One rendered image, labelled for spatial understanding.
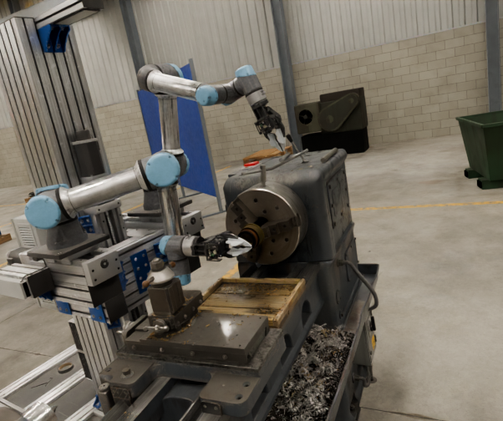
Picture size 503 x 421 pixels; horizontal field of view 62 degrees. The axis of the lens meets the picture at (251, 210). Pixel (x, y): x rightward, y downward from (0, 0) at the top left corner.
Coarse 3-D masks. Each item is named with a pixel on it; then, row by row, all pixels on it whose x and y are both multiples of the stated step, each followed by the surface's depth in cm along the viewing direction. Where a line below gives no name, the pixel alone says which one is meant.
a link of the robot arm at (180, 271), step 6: (186, 258) 158; (180, 264) 156; (186, 264) 158; (174, 270) 156; (180, 270) 156; (186, 270) 158; (174, 276) 157; (180, 276) 157; (186, 276) 158; (180, 282) 157; (186, 282) 158
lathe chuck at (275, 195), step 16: (256, 192) 161; (272, 192) 158; (288, 192) 164; (256, 208) 163; (272, 208) 160; (288, 208) 157; (240, 224) 168; (256, 224) 172; (304, 224) 164; (272, 240) 165; (288, 240) 162; (272, 256) 166; (288, 256) 164
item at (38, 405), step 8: (0, 408) 68; (8, 408) 68; (32, 408) 73; (40, 408) 73; (48, 408) 73; (56, 408) 77; (0, 416) 67; (8, 416) 67; (16, 416) 67; (24, 416) 71; (32, 416) 71; (40, 416) 72; (48, 416) 73; (56, 416) 74
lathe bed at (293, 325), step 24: (264, 264) 185; (312, 264) 175; (312, 288) 171; (312, 312) 168; (288, 336) 145; (288, 360) 140; (168, 384) 115; (192, 384) 116; (120, 408) 109; (144, 408) 105; (168, 408) 113; (192, 408) 103; (264, 408) 121
